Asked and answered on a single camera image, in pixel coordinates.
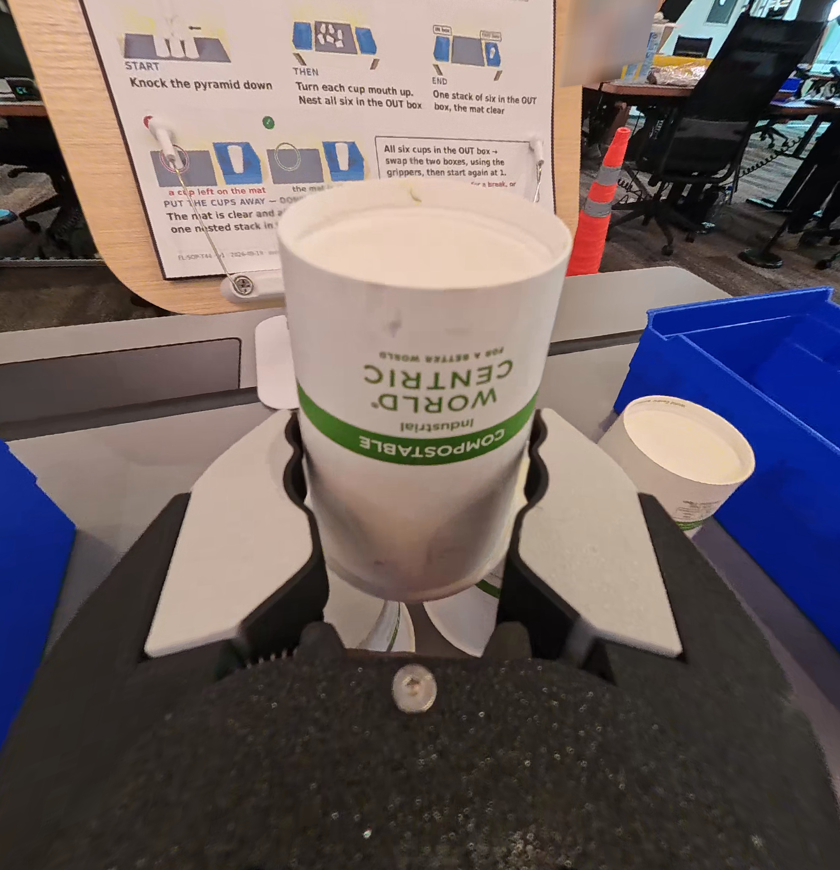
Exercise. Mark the wooden table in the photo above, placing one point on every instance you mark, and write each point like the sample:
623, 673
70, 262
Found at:
637, 90

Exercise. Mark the instruction sheet on board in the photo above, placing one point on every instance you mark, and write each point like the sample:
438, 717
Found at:
60, 170

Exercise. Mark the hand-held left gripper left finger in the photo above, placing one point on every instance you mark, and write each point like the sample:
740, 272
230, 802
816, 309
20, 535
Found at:
236, 544

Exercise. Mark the orange traffic cone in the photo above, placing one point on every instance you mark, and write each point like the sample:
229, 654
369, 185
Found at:
593, 217

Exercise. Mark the white sign stand base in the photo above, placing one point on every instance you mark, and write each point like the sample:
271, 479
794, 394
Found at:
274, 367

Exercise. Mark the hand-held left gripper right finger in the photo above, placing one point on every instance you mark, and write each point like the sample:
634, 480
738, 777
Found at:
590, 544

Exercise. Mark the black box green display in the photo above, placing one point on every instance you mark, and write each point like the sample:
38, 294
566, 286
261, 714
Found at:
24, 88

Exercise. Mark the blue plastic bin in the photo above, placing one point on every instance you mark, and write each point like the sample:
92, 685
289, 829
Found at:
800, 421
19, 578

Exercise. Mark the wood edged grey table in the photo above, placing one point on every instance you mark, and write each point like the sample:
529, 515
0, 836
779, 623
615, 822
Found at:
12, 109

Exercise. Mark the black office chair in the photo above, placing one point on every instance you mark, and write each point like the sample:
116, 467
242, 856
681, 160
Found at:
732, 102

